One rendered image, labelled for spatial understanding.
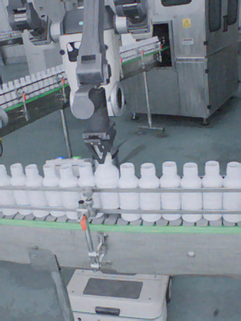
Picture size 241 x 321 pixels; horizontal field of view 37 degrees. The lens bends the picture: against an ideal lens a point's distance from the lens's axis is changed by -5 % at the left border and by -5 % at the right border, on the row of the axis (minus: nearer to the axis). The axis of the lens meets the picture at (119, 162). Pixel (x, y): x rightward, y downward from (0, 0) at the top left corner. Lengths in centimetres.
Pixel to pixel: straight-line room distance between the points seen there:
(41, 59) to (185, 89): 317
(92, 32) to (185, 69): 373
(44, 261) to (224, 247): 58
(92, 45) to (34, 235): 61
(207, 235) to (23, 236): 58
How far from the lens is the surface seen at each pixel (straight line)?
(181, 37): 463
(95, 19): 100
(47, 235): 118
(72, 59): 159
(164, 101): 491
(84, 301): 194
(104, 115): 98
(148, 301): 187
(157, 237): 106
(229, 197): 100
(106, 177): 102
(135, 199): 104
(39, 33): 168
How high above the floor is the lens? 159
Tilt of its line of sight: 24 degrees down
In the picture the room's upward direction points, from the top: 8 degrees counter-clockwise
